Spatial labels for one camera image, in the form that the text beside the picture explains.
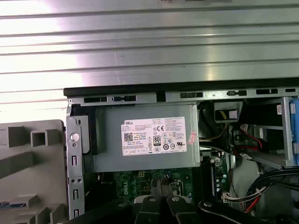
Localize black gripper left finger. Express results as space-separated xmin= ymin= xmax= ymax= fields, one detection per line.
xmin=63 ymin=179 xmax=164 ymax=224

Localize black grey cable bundle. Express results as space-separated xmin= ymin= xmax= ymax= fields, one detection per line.
xmin=244 ymin=168 xmax=299 ymax=213

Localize CPU socket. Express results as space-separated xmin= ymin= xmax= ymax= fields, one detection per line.
xmin=169 ymin=178 xmax=189 ymax=198

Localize green motherboard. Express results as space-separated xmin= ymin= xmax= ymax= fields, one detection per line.
xmin=98 ymin=151 xmax=231 ymax=212

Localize yellow power wires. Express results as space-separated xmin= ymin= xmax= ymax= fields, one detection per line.
xmin=199 ymin=111 xmax=229 ymax=143

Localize thin red wire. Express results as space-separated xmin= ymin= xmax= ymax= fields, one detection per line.
xmin=242 ymin=190 xmax=266 ymax=213

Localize grey metal disk bay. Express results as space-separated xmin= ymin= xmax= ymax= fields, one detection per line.
xmin=242 ymin=96 xmax=294 ymax=170

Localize grey power supply unit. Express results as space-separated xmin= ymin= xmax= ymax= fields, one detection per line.
xmin=93 ymin=103 xmax=201 ymax=174

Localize red data cable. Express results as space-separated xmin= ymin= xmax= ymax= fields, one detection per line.
xmin=233 ymin=136 xmax=268 ymax=155

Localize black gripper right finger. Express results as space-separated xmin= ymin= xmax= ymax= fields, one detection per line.
xmin=163 ymin=174 xmax=259 ymax=224

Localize blue disk carrier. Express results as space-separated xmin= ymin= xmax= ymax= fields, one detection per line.
xmin=288 ymin=97 xmax=299 ymax=167

